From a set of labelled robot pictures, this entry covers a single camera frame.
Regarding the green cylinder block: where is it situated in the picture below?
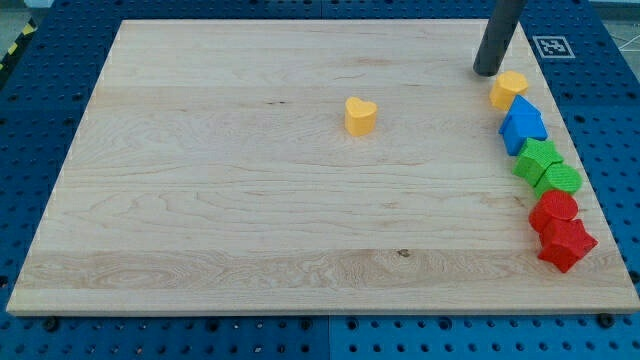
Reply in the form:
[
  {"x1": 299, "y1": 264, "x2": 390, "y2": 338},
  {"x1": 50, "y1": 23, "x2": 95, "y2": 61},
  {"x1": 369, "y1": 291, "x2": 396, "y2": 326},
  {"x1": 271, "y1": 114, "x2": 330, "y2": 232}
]
[{"x1": 534, "y1": 163, "x2": 582, "y2": 198}]

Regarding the blue house-shaped block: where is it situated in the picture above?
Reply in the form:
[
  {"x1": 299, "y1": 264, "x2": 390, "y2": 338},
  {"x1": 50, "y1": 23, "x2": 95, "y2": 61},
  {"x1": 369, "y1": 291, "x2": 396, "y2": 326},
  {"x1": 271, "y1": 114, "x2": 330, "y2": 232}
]
[{"x1": 499, "y1": 95, "x2": 548, "y2": 156}]

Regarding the wooden board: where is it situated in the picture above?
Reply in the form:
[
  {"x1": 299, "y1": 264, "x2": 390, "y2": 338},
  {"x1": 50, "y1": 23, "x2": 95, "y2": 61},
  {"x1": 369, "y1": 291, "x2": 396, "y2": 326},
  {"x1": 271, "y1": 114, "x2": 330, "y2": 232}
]
[{"x1": 7, "y1": 19, "x2": 639, "y2": 316}]

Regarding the yellow hexagon block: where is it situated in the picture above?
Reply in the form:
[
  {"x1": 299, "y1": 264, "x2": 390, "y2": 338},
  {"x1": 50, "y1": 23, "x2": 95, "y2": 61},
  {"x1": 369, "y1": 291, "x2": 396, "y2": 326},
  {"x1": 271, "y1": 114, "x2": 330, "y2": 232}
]
[{"x1": 489, "y1": 71, "x2": 529, "y2": 110}]

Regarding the red star block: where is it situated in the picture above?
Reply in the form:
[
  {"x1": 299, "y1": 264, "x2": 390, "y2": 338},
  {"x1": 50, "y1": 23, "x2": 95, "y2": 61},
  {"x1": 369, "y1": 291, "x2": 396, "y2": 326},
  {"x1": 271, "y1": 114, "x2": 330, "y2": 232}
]
[{"x1": 538, "y1": 219, "x2": 598, "y2": 273}]

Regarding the yellow heart block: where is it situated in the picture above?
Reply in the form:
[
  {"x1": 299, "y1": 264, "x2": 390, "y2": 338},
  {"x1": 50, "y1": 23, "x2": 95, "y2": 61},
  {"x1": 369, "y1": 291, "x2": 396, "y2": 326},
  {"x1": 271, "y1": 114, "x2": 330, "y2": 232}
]
[{"x1": 344, "y1": 97, "x2": 378, "y2": 136}]

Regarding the green star block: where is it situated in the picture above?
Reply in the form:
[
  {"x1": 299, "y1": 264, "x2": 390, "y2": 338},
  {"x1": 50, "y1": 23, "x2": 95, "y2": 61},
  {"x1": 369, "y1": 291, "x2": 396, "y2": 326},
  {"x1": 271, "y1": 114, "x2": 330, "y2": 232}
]
[{"x1": 512, "y1": 138, "x2": 564, "y2": 187}]

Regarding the red cylinder block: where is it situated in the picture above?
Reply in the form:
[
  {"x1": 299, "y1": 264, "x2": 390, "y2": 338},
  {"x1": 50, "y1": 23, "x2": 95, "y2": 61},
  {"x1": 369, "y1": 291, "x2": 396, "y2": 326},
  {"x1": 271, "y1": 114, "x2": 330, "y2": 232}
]
[{"x1": 528, "y1": 190, "x2": 579, "y2": 232}]

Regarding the white fiducial marker tag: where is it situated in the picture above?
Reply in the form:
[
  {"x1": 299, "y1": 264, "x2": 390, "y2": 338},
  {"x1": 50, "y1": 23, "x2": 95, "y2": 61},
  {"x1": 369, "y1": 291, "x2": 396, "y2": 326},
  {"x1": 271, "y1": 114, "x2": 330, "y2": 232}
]
[{"x1": 533, "y1": 35, "x2": 575, "y2": 60}]

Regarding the yellow black hazard tape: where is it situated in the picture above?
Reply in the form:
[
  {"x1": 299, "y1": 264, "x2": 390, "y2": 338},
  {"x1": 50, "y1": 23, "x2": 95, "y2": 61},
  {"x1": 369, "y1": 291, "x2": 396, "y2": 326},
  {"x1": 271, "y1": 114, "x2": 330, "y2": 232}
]
[{"x1": 1, "y1": 18, "x2": 38, "y2": 73}]

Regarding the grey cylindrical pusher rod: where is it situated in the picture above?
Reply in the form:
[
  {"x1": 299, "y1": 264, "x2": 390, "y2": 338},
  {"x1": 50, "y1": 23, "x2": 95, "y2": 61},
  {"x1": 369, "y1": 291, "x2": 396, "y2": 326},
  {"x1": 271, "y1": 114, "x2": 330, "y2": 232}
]
[{"x1": 473, "y1": 0, "x2": 527, "y2": 77}]

